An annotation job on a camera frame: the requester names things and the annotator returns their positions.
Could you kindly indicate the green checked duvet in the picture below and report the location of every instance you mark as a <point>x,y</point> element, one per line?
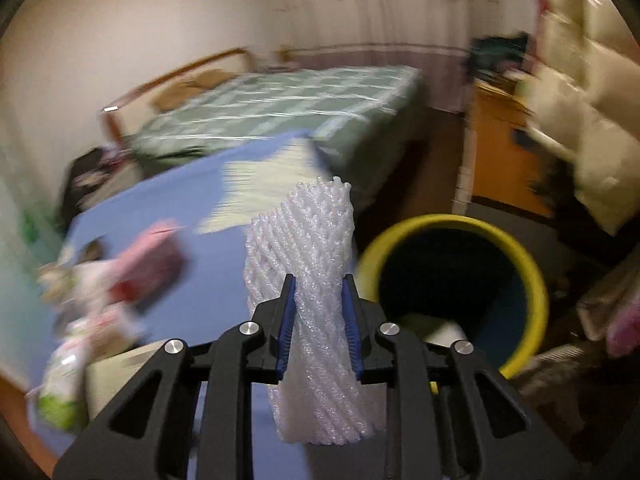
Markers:
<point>280,100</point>

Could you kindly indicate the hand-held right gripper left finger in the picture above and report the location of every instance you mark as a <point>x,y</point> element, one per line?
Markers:
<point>284,330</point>

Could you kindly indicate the beige bag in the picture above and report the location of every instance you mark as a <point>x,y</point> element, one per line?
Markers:
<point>600,305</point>

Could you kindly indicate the dark clothes pile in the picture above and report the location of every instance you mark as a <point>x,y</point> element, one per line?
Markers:
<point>497,55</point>

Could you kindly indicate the pale curtain with purple band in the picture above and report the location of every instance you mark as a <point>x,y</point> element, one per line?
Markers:
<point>390,15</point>

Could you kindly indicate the pink carton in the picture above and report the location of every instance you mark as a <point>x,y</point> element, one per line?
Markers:
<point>155,260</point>

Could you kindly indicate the white pink snack packet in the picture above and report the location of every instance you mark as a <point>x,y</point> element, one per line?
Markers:
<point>107,322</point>

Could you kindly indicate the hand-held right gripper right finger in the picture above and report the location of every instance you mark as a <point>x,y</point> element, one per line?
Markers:
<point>351,330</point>

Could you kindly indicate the cream puffer jacket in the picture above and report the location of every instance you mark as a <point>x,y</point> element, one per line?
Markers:
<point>580,110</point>

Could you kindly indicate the green white plastic bottle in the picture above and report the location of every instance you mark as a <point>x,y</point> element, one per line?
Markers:
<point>62,385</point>

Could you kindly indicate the bed with green quilt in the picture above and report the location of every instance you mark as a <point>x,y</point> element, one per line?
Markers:
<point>150,82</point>

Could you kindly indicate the dark bag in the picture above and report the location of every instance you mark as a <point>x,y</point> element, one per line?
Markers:
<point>95,180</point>

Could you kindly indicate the blue star print tablecloth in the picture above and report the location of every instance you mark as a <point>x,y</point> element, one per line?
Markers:
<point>165,195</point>

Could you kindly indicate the brown pillow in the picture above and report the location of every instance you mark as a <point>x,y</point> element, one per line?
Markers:
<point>200,82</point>

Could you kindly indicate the yellow rimmed waste bin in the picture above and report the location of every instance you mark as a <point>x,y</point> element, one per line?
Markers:
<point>530,280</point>

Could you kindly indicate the white foam fruit net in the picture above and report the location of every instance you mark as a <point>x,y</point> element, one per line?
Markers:
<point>310,240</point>

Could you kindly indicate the pink floral cloth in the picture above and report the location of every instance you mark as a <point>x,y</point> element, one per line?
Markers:
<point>625,327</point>

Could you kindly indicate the orange wooden desk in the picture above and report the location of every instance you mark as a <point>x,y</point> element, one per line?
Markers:
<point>500,155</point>

